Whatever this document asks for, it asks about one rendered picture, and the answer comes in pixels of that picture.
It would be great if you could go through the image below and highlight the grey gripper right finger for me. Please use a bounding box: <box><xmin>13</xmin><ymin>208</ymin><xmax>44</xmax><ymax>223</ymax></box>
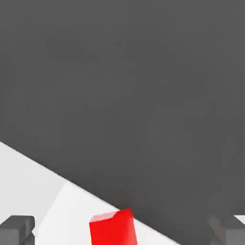
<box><xmin>208</xmin><ymin>214</ymin><xmax>245</xmax><ymax>245</ymax></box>

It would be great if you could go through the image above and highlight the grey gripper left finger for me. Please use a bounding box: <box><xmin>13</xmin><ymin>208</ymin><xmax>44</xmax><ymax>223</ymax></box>
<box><xmin>0</xmin><ymin>215</ymin><xmax>36</xmax><ymax>245</ymax></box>

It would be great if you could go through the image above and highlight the small red cube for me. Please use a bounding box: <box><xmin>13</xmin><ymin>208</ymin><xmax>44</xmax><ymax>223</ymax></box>
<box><xmin>89</xmin><ymin>208</ymin><xmax>138</xmax><ymax>245</ymax></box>

